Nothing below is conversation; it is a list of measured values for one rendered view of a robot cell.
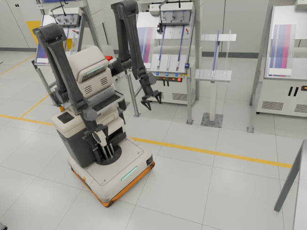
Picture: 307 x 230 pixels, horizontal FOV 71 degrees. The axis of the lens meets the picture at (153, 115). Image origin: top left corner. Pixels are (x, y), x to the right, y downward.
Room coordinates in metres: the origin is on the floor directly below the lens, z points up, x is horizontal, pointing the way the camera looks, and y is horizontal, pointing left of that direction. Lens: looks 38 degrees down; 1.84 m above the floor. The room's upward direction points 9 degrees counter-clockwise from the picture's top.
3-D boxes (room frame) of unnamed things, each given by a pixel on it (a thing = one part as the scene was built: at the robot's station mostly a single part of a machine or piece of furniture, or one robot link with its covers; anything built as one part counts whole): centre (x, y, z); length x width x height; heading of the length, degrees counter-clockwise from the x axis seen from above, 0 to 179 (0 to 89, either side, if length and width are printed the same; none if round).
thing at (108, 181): (1.47, 0.51, 0.16); 0.67 x 0.64 x 0.25; 39
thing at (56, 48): (0.98, 0.38, 1.40); 0.11 x 0.06 x 0.43; 129
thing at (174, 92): (2.76, -0.37, 0.31); 0.70 x 0.65 x 0.62; 64
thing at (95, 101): (1.25, 0.32, 0.99); 0.28 x 0.16 x 0.22; 129
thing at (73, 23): (3.21, 1.00, 0.66); 1.01 x 0.73 x 1.31; 154
